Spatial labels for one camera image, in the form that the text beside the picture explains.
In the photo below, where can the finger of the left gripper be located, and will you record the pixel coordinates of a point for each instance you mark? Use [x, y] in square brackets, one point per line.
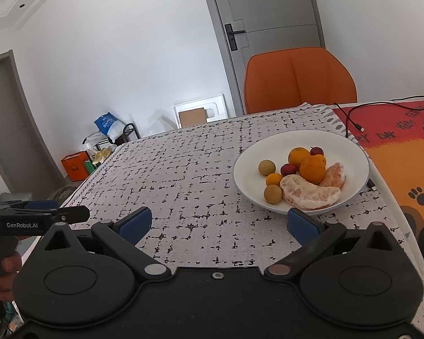
[32, 205]
[71, 215]

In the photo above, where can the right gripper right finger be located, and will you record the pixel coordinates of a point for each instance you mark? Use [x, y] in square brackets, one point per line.
[315, 238]

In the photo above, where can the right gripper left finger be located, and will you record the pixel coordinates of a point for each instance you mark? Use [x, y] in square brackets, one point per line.
[120, 239]

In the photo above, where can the peeled pomelo segment pale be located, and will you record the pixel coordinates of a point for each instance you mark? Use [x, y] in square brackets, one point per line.
[307, 196]

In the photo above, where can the brown kiwi front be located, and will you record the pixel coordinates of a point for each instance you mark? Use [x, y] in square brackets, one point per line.
[273, 194]

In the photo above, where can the brown kiwi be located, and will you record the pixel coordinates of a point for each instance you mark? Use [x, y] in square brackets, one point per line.
[266, 167]
[273, 194]

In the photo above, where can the peeled pomelo segment orange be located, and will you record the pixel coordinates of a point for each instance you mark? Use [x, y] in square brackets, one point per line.
[334, 176]

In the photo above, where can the large orange back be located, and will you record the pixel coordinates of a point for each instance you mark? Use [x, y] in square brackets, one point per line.
[313, 169]

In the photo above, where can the large orange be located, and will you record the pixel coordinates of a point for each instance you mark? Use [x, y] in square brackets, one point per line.
[313, 169]
[297, 156]

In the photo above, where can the small tangerine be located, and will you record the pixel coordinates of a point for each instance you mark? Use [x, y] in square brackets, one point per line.
[273, 179]

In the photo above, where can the red plum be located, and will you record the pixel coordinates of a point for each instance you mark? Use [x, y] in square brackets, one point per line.
[316, 151]
[288, 169]

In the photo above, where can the large orange front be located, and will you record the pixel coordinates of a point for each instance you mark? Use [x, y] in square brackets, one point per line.
[297, 156]

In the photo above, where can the brown kiwi back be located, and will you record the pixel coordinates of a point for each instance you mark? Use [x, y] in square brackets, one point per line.
[266, 167]

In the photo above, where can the person's left hand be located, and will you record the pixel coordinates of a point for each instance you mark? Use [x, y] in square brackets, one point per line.
[11, 266]

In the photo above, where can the orange paper bag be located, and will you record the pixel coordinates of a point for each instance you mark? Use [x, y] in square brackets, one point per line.
[74, 166]

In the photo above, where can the green box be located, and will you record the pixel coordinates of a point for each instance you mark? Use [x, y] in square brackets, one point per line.
[89, 167]

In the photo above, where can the grey door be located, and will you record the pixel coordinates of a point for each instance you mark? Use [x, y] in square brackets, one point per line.
[270, 25]
[25, 162]

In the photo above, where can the white patterned tablecloth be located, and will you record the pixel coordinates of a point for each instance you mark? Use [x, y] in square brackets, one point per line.
[186, 178]

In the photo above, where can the blue white bag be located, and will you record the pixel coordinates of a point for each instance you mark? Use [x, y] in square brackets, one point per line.
[110, 126]

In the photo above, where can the black metal rack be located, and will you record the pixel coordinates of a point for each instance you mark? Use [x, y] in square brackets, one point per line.
[98, 141]

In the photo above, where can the white ceramic bowl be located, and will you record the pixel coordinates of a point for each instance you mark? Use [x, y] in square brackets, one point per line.
[276, 148]

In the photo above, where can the red orange table mat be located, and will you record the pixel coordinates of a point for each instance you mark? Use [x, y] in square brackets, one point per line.
[393, 136]

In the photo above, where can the brown cardboard piece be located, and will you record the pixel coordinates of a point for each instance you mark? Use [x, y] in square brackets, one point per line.
[192, 117]

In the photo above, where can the white foam packaging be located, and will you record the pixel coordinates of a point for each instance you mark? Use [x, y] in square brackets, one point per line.
[214, 105]

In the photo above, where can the orange chair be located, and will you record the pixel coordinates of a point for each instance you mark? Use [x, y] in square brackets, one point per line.
[288, 78]

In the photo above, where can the black door handle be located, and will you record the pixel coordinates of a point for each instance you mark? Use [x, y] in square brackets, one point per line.
[231, 33]

